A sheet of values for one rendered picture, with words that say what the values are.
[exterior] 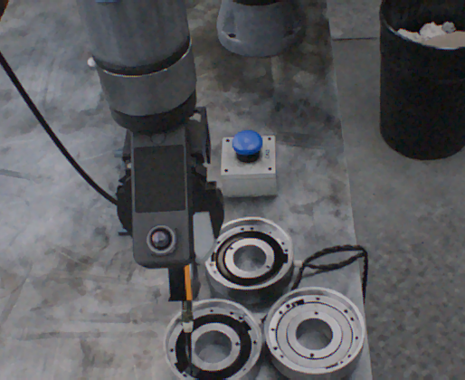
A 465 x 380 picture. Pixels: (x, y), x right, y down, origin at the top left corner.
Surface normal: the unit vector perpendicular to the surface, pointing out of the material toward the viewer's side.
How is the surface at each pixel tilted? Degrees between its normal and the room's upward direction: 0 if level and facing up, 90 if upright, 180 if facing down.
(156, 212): 32
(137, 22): 90
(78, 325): 0
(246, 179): 90
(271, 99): 0
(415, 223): 0
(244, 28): 73
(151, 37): 90
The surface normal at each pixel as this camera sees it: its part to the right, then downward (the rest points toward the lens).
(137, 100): -0.10, 0.73
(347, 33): -0.08, -0.68
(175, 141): -0.07, -0.18
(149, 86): 0.19, 0.71
